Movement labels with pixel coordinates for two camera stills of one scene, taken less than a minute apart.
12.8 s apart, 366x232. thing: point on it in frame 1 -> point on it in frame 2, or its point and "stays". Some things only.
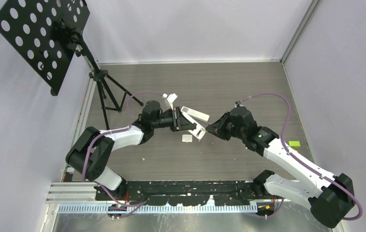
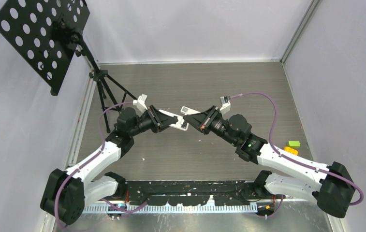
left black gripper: [179, 122] -> [159, 121]
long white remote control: [198, 115] stays
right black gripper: [217, 128] -> [203, 121]
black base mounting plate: [188, 193] stays
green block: [294, 144] stays
